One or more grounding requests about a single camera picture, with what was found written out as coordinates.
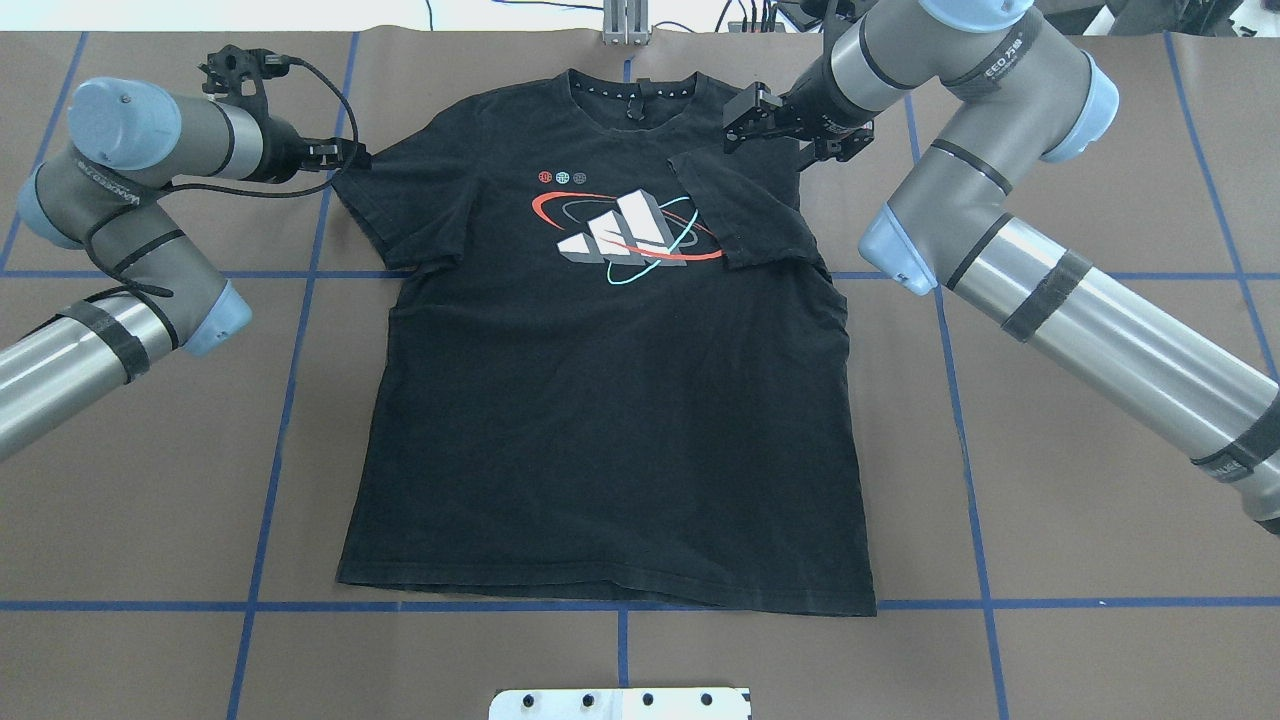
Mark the black printed t-shirt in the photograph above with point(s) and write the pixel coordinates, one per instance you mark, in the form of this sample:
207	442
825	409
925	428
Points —
617	368

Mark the white camera post base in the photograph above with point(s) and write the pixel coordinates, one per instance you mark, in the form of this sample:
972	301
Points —
623	703

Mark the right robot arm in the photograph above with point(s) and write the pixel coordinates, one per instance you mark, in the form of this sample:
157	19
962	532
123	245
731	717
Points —
1026	97

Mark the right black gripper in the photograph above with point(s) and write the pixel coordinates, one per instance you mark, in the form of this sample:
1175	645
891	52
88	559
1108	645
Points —
822	101

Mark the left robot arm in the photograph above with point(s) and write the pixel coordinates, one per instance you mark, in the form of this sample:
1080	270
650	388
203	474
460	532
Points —
129	142

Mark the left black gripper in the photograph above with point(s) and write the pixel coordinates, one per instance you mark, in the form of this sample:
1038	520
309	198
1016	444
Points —
281	157

